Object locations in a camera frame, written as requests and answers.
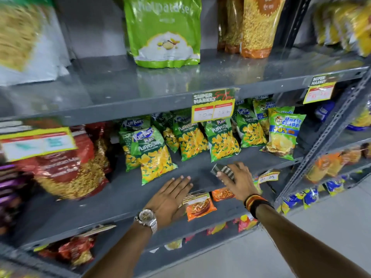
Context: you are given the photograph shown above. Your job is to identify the person's left hand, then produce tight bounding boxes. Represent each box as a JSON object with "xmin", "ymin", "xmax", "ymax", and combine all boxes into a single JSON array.
[{"xmin": 144, "ymin": 176, "xmax": 194, "ymax": 229}]

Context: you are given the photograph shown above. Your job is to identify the person's right hand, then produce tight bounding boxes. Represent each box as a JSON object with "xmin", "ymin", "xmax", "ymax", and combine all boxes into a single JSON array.
[{"xmin": 216, "ymin": 162, "xmax": 263, "ymax": 205}]

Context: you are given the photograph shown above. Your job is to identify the small dark striped packet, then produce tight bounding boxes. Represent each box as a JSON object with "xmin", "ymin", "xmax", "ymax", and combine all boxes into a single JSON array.
[{"xmin": 210, "ymin": 163, "xmax": 240, "ymax": 182}]

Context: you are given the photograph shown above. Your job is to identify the person's left forearm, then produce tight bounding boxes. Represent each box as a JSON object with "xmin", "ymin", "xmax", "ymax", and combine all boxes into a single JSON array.
[{"xmin": 83, "ymin": 221, "xmax": 157, "ymax": 278}]

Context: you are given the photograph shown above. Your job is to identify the person's right forearm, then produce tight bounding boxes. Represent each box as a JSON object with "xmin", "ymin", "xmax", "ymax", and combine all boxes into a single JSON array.
[{"xmin": 255, "ymin": 204, "xmax": 371, "ymax": 278}]

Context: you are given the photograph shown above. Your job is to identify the small orange noodle packet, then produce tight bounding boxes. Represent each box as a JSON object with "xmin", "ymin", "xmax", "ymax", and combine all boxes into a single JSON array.
[
  {"xmin": 183, "ymin": 193, "xmax": 217, "ymax": 222},
  {"xmin": 211, "ymin": 188, "xmax": 235, "ymax": 202}
]

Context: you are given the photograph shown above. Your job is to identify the orange and black wristbands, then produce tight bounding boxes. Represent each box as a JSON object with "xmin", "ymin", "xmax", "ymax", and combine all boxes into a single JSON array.
[{"xmin": 244, "ymin": 194, "xmax": 275, "ymax": 219}]

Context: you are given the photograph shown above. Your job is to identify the row of green corn-puff packets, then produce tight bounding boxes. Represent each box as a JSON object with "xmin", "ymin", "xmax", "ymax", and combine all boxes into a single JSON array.
[{"xmin": 118, "ymin": 98, "xmax": 268, "ymax": 186}]

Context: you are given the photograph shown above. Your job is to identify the small white price tag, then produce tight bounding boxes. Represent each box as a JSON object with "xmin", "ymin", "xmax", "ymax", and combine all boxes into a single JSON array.
[{"xmin": 258, "ymin": 170, "xmax": 281, "ymax": 184}]

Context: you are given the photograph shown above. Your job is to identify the silver wristwatch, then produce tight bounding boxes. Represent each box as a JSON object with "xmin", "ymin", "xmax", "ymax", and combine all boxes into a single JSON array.
[{"xmin": 134, "ymin": 209, "xmax": 159, "ymax": 235}]

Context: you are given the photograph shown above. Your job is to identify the pink yellow snack packet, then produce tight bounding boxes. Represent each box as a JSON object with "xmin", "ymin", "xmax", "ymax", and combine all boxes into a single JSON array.
[
  {"xmin": 206, "ymin": 222, "xmax": 228, "ymax": 236},
  {"xmin": 237, "ymin": 214, "xmax": 259, "ymax": 233}
]

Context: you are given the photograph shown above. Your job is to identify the small yellow packet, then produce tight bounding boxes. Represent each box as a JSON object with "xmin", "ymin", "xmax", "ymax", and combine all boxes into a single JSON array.
[{"xmin": 164, "ymin": 238, "xmax": 183, "ymax": 251}]

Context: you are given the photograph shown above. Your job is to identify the yellow shelf price tag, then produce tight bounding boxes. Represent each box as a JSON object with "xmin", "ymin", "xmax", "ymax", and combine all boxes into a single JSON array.
[
  {"xmin": 0, "ymin": 127, "xmax": 78, "ymax": 163},
  {"xmin": 191, "ymin": 88, "xmax": 236, "ymax": 124},
  {"xmin": 303, "ymin": 75, "xmax": 337, "ymax": 105}
]

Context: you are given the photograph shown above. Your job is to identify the green chips packet blue band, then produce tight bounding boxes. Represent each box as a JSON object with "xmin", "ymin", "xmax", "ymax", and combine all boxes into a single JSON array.
[
  {"xmin": 260, "ymin": 107, "xmax": 307, "ymax": 161},
  {"xmin": 253, "ymin": 98, "xmax": 276, "ymax": 136}
]

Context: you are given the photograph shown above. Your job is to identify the row of blue yellow packets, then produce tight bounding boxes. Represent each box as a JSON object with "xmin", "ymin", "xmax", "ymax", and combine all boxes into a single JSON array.
[{"xmin": 276, "ymin": 179, "xmax": 346, "ymax": 215}]

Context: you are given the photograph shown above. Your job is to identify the large red snack bag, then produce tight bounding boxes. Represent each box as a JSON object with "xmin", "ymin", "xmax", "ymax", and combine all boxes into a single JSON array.
[
  {"xmin": 14, "ymin": 133, "xmax": 110, "ymax": 201},
  {"xmin": 84, "ymin": 122, "xmax": 113, "ymax": 175}
]

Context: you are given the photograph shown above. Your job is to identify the bent price tag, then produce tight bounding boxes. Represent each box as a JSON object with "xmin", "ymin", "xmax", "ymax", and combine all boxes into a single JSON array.
[{"xmin": 76, "ymin": 224, "xmax": 117, "ymax": 238}]

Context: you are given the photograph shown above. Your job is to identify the row of orange snack packets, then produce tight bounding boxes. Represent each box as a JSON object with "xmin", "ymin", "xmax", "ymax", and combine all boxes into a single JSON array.
[{"xmin": 305, "ymin": 147, "xmax": 363, "ymax": 183}]

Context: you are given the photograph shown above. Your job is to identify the adjacent grey metal shelf rack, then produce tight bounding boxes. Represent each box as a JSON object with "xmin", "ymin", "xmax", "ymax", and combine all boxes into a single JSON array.
[{"xmin": 274, "ymin": 0, "xmax": 371, "ymax": 217}]

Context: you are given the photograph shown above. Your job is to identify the blue snack packet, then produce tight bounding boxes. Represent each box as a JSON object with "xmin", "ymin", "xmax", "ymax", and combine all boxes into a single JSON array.
[{"xmin": 314, "ymin": 101, "xmax": 336, "ymax": 122}]

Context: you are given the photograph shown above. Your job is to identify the pile of red snack packets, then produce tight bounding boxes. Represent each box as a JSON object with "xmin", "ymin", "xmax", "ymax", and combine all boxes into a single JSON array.
[{"xmin": 37, "ymin": 235, "xmax": 97, "ymax": 267}]

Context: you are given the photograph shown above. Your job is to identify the yellow blue snack bag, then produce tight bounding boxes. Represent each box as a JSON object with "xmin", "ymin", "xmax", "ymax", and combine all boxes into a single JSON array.
[{"xmin": 346, "ymin": 105, "xmax": 371, "ymax": 132}]

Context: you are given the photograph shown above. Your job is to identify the orange yellow snack pouch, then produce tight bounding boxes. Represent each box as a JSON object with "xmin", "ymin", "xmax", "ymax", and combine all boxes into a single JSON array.
[
  {"xmin": 241, "ymin": 0, "xmax": 287, "ymax": 59},
  {"xmin": 225, "ymin": 0, "xmax": 244, "ymax": 54},
  {"xmin": 217, "ymin": 0, "xmax": 228, "ymax": 51}
]

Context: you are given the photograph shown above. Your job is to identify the large green snack pouch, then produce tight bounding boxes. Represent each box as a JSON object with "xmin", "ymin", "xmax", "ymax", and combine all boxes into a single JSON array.
[{"xmin": 122, "ymin": 0, "xmax": 203, "ymax": 69}]

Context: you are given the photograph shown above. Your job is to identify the stack of purple packets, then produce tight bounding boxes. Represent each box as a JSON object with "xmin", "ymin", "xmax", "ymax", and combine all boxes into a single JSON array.
[{"xmin": 0, "ymin": 163, "xmax": 31, "ymax": 236}]

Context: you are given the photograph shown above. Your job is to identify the row of yellow snack bags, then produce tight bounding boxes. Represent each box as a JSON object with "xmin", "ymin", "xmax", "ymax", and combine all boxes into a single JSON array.
[{"xmin": 312, "ymin": 0, "xmax": 371, "ymax": 58}]

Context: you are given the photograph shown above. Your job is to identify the white yellow snack bag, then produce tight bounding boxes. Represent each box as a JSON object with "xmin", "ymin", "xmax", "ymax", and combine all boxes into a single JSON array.
[{"xmin": 0, "ymin": 0, "xmax": 72, "ymax": 86}]

